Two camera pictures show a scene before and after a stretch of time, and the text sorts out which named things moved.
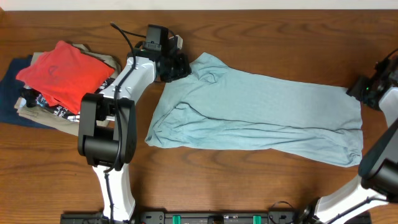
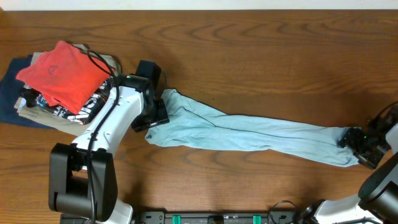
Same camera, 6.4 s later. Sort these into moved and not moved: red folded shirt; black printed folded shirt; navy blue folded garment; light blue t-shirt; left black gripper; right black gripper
Moved: left black gripper; right black gripper; light blue t-shirt
Not moved: black printed folded shirt; navy blue folded garment; red folded shirt
